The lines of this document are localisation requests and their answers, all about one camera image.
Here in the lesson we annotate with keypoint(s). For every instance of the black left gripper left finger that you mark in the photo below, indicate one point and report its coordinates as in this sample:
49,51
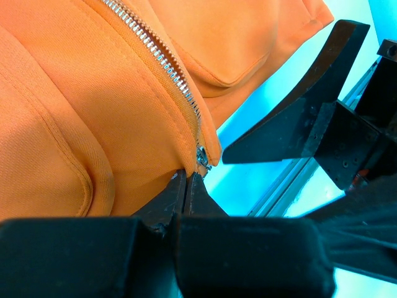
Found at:
93,256

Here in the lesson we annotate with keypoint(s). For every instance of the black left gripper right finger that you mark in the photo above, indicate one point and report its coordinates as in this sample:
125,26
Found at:
216,255

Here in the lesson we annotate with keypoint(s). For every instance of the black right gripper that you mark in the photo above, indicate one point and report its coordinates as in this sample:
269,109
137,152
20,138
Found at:
359,144

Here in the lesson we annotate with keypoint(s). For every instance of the orange zip jacket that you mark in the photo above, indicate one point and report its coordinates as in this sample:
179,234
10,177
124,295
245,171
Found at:
103,101

